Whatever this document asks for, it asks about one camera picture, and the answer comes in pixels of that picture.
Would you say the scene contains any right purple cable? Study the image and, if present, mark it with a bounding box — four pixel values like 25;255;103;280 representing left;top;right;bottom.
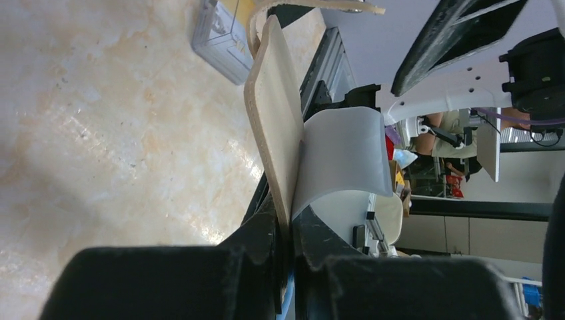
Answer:
472;107;565;128

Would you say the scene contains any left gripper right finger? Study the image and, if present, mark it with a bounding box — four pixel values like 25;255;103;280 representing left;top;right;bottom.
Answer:
292;209;522;319

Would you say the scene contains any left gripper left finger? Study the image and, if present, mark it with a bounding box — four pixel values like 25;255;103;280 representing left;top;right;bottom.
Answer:
40;197;284;319

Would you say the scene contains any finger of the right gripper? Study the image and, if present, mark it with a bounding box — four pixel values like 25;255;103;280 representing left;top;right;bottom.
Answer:
391;0;527;97

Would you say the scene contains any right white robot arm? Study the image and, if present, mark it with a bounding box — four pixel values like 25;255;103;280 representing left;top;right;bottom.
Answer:
376;1;564;129

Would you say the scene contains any clear plastic card box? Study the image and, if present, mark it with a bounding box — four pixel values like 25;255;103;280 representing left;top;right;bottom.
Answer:
191;0;253;85

